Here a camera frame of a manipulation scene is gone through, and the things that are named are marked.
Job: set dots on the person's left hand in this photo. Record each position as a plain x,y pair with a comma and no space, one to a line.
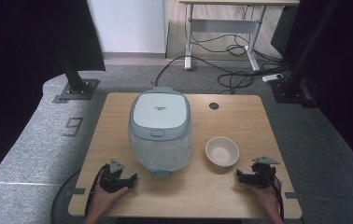
104,200

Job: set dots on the person's right hand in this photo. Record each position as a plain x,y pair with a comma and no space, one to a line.
268,199

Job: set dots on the beige bowl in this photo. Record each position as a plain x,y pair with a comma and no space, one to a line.
222,151

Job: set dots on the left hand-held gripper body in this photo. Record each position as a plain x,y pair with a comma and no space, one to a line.
112,180

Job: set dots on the black metal stand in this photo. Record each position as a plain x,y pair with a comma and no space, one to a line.
75,81
299,74

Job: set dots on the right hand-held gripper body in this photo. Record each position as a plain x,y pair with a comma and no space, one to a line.
263,174

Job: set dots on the white grey rice cooker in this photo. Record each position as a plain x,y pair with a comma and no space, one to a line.
160,113

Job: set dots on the grey tape strip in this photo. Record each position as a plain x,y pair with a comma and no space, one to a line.
294,195
75,191

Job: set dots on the white power strip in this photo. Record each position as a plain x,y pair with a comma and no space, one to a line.
272,77

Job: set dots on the white frame desk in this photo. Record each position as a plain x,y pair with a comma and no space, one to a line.
224,25

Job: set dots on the black table grommet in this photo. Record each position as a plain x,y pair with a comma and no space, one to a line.
214,105

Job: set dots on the dark curtain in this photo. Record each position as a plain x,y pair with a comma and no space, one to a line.
345,77
25,62

